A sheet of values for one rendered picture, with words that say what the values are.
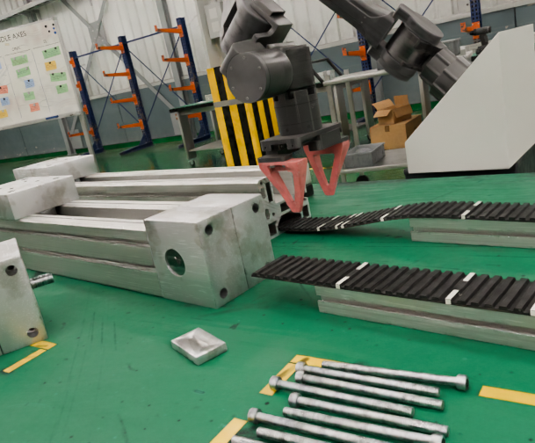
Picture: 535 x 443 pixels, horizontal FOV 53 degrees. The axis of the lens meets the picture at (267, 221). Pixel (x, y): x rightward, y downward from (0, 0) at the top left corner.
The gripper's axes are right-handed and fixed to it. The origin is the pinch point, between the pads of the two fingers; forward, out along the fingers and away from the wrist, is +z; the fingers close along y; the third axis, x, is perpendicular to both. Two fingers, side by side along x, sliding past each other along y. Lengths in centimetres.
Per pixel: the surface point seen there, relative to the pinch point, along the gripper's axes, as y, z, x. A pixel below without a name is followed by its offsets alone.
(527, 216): 1.9, 1.4, 27.9
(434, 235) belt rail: 2.0, 3.8, 17.8
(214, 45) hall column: -237, -44, -249
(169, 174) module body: -2.6, -3.5, -32.9
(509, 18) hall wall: -728, -23, -196
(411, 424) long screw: 32.5, 4.4, 29.7
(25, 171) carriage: 5, -7, -72
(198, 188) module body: 4.8, -2.9, -17.5
